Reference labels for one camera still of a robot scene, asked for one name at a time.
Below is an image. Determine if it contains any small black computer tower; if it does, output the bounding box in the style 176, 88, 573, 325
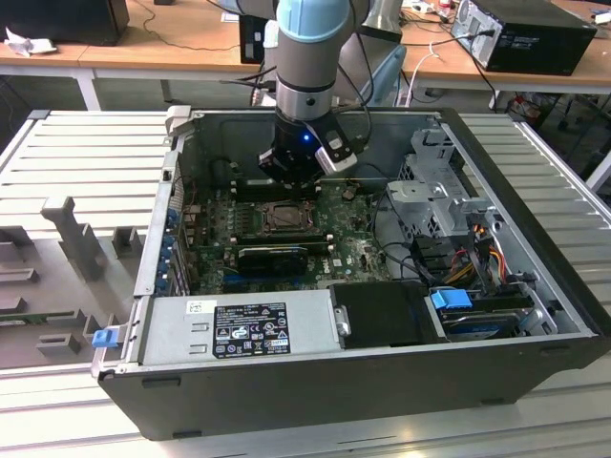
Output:
238, 13, 281, 66

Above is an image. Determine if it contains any CPU socket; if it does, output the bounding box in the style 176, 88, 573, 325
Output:
257, 200, 321, 238

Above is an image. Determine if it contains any black hard disk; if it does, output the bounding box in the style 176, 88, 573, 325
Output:
441, 308, 522, 343

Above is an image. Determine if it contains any grey parts rack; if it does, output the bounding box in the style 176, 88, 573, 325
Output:
0, 195, 150, 371

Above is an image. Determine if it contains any white cable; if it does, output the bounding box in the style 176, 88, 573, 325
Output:
394, 41, 443, 107

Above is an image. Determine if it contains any black open PC case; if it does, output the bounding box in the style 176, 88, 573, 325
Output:
90, 105, 611, 443

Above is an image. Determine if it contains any metal socket cover frame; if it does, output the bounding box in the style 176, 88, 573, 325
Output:
262, 202, 317, 235

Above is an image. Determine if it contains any wooden desk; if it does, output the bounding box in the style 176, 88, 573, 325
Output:
0, 0, 611, 94

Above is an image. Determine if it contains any grey power supply unit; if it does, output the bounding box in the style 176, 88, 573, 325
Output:
137, 288, 343, 369

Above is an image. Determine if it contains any black graphics card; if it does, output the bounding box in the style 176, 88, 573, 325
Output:
237, 245, 309, 279

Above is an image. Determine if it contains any large black box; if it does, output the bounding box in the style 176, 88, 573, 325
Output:
0, 0, 130, 48

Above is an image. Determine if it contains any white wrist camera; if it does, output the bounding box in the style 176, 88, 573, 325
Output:
314, 130, 360, 176

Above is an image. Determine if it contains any blue disk carrier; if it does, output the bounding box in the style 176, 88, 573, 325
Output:
429, 287, 474, 326

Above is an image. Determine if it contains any crumpled white paper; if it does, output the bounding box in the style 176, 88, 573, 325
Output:
3, 26, 59, 59

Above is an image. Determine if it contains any pale blue teach pendant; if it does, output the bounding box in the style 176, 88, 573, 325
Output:
365, 45, 408, 106

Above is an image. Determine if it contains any grey case release latch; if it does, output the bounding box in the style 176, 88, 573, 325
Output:
164, 105, 193, 140

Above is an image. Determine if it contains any black plastic air shroud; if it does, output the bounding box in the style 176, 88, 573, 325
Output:
328, 281, 450, 349

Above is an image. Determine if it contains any green motherboard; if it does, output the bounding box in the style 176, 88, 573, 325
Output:
183, 183, 397, 295

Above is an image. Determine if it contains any yellow red wire bundle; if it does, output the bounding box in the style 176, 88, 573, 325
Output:
448, 238, 508, 287

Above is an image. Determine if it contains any green circuit board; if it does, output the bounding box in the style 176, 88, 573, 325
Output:
0, 312, 76, 328

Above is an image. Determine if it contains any black desktop PC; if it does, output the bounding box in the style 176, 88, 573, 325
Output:
451, 0, 599, 77

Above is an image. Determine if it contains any black RAM slot row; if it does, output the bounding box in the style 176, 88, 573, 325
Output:
233, 178, 322, 202
233, 231, 331, 254

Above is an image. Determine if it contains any silver CPU plate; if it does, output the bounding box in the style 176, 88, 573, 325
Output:
274, 209, 306, 229

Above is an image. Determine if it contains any silver drive cage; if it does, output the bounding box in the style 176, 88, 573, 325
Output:
385, 127, 502, 242

